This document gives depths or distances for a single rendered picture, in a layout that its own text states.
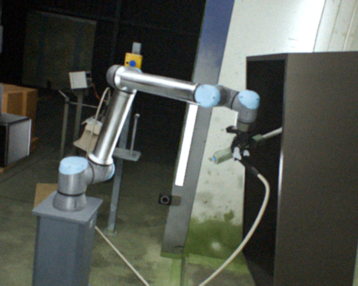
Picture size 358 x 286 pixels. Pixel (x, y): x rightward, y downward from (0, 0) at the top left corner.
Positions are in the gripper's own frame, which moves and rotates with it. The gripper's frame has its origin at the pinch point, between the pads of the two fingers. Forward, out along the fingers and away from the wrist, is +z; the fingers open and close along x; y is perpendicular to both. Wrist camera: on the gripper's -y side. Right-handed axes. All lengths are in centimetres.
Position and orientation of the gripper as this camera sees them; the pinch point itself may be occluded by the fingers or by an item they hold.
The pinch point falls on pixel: (237, 155)
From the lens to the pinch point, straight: 164.9
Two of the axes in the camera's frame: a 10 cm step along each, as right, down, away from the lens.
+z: 0.1, 7.5, 6.6
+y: 5.1, 5.6, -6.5
